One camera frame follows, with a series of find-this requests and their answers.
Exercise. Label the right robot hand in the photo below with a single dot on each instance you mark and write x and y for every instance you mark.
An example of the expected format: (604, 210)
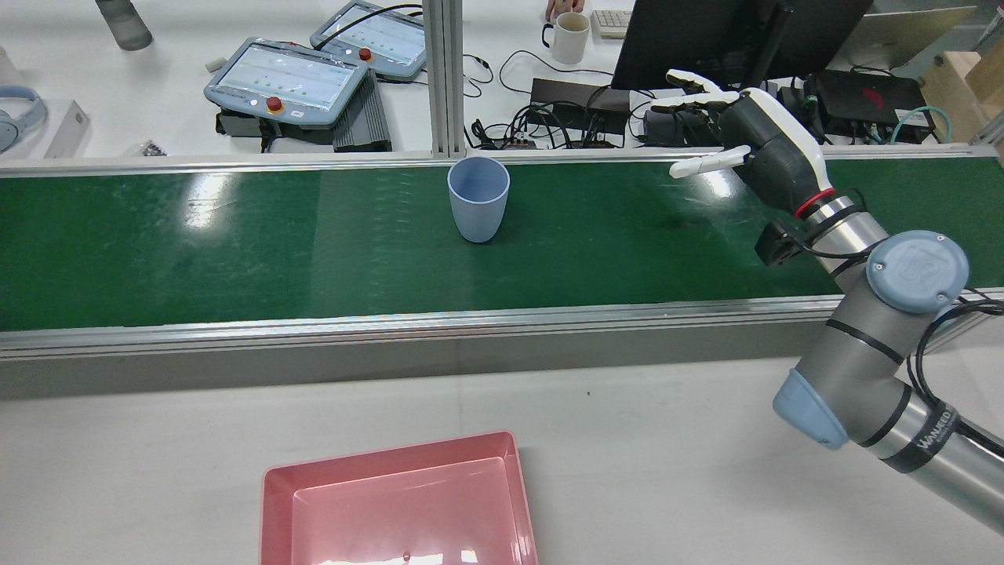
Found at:
(776, 149)

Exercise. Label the light blue plastic cup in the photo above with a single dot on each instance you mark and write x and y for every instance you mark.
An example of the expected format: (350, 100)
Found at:
(478, 212)

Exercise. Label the right UR5e robot arm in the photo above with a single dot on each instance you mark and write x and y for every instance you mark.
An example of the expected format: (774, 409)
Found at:
(863, 345)

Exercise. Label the black box with red logo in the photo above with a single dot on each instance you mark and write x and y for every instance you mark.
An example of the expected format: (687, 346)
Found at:
(863, 98)

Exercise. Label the brown cardboard box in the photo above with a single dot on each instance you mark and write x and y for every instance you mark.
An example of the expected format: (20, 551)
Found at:
(961, 94)

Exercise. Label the black dock box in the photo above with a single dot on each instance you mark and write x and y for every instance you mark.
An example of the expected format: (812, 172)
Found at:
(565, 98)

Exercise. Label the bare person's hand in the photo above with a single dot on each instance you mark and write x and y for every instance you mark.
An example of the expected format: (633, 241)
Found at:
(563, 6)

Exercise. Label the dark finned metal box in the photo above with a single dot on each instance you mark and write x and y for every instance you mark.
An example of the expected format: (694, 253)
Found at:
(362, 118)

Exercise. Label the pink plastic box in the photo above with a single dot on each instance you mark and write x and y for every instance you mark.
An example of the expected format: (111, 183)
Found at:
(392, 510)

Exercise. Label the white cardboard box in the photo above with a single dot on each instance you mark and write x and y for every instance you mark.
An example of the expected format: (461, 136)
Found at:
(70, 129)

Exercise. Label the black power brick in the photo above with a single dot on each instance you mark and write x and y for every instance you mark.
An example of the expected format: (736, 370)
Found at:
(657, 127)

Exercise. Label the black Huawei monitor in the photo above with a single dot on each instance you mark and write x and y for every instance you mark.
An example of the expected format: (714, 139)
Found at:
(690, 39)

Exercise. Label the beige keyboard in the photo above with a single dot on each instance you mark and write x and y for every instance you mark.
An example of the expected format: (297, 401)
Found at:
(612, 23)

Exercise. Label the white mug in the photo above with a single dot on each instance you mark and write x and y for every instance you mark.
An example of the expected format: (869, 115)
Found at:
(571, 43)

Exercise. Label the grey-blue teach pendant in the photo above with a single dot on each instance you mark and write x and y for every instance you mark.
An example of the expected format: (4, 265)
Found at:
(282, 78)
(376, 39)

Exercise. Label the green belt conveyor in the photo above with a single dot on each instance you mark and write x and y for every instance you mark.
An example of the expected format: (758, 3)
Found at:
(235, 251)

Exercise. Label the small white cylinder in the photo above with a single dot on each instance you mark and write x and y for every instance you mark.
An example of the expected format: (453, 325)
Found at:
(216, 63)

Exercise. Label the bag of black screws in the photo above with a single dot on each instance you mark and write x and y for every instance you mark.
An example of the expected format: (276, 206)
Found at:
(145, 149)

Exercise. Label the grey bottle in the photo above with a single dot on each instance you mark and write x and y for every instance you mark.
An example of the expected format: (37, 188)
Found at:
(129, 27)

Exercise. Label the blue-grey headphones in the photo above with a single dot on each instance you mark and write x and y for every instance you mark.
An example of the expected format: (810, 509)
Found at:
(38, 106)

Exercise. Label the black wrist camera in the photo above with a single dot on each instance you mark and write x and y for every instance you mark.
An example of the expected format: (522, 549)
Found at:
(780, 243)

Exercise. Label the aluminium profile post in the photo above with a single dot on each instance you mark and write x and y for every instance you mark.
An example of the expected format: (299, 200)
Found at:
(443, 78)

